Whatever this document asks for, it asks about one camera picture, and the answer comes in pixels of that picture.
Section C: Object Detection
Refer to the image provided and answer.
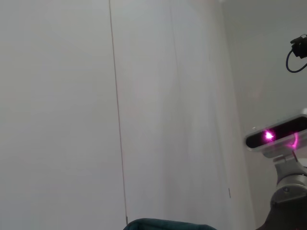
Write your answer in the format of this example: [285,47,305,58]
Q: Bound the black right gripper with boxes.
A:
[257,195,307,230]

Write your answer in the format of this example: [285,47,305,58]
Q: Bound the dark teal fabric lunch bag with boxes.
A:
[123,218,217,230]

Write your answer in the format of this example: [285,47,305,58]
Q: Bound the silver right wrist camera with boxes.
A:
[244,108,307,159]

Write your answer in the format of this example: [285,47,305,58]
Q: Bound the black cable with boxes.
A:
[285,49,307,73]

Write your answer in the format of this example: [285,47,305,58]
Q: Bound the black room camera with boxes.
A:
[289,33,307,59]

